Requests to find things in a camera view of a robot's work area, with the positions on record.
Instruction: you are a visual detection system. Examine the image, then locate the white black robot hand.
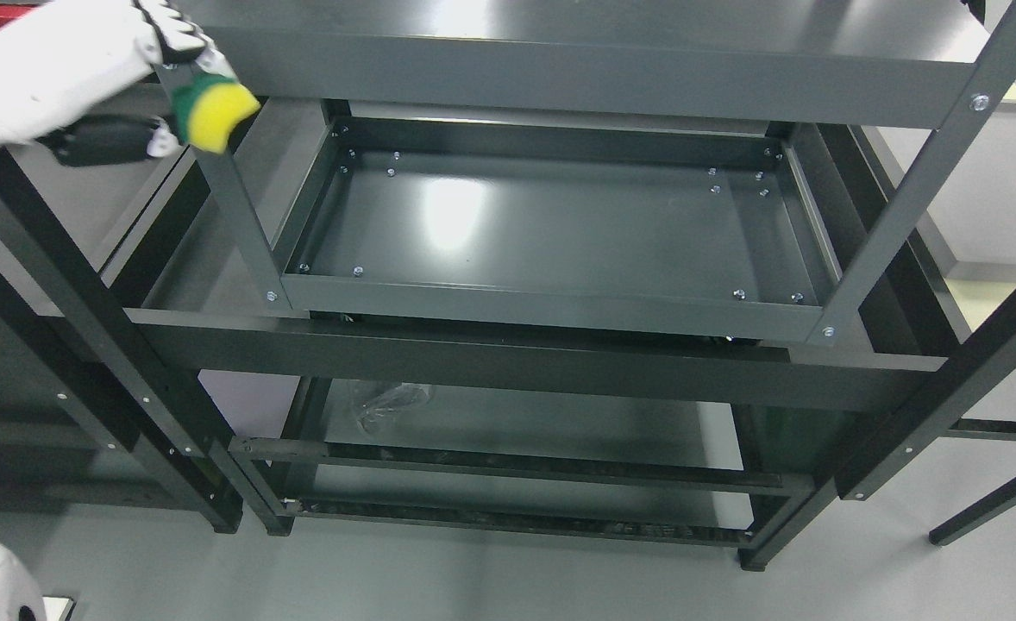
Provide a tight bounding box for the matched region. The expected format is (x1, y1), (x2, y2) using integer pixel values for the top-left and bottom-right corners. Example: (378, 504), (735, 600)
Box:
(0, 1), (241, 166)

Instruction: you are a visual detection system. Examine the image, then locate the yellow green sponge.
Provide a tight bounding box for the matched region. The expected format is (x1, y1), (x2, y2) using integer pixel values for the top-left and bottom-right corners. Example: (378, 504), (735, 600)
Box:
(172, 73), (262, 154)

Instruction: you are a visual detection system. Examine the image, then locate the black metal shelf rack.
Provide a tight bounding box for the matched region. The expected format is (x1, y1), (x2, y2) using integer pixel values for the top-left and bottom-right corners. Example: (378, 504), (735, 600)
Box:
(0, 34), (1016, 570)

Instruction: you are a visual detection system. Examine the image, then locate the grey metal shelf unit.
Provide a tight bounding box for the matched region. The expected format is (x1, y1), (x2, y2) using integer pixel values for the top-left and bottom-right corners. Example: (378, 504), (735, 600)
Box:
(137, 0), (1016, 348)

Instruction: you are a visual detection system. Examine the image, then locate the clear plastic bag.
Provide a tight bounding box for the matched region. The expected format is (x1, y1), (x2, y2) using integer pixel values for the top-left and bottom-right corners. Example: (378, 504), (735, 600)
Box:
(348, 380), (436, 436)

